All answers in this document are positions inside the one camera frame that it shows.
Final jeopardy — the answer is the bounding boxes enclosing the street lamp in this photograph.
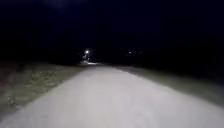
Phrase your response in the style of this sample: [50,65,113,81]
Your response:
[83,48,91,64]

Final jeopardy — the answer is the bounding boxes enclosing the pale paved path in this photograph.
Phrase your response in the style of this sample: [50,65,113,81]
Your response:
[0,61,224,128]

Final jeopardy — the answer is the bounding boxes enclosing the grass verge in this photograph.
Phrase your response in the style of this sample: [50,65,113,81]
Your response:
[112,64,224,108]
[0,61,88,117]

